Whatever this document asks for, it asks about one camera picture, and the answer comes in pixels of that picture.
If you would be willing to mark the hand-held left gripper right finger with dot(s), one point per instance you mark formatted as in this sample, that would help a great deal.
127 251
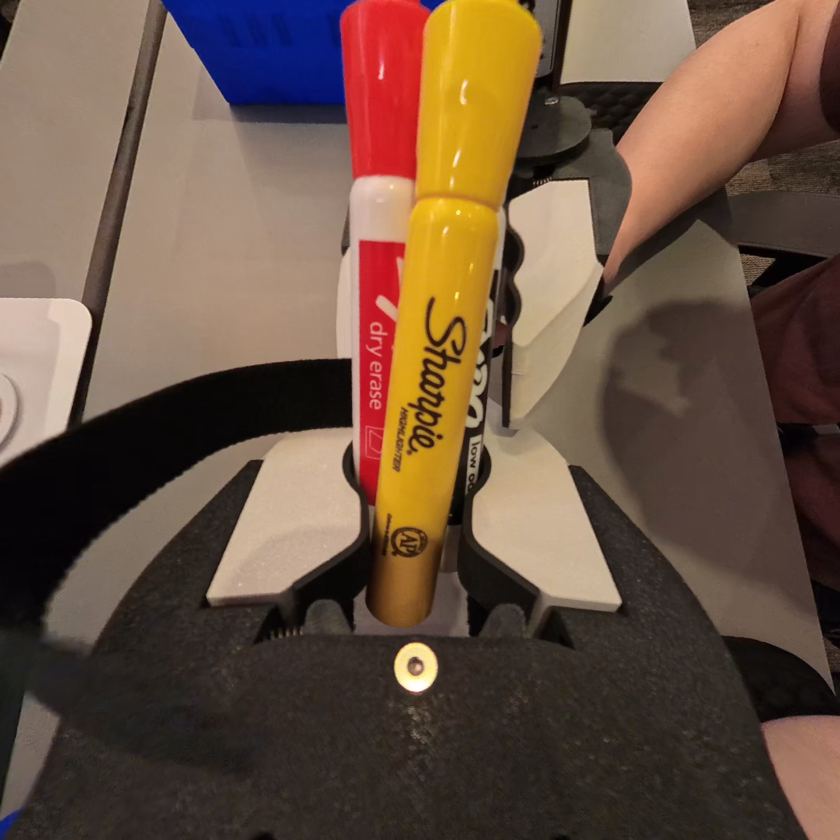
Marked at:
544 525

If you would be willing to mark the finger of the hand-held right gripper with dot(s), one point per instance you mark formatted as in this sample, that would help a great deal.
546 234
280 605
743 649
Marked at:
558 275
346 315

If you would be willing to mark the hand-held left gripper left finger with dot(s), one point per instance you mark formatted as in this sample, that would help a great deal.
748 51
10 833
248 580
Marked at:
282 525

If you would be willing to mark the yellow highlighter marker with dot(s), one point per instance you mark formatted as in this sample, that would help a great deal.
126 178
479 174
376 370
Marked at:
459 262

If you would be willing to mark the black capped marker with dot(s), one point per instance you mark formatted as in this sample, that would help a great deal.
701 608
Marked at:
482 407

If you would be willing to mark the red capped marker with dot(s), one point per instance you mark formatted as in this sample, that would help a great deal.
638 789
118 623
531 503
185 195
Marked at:
384 98

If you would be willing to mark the blue plastic bin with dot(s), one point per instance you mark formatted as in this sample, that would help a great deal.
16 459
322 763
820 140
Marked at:
262 46

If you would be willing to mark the person's right forearm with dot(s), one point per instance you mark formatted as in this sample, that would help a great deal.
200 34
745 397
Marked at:
722 98

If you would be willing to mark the black textured pad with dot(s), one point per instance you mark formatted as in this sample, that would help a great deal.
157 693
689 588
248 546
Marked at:
774 682

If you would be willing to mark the white flat base plate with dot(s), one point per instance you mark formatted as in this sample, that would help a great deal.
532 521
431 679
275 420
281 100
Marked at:
46 374

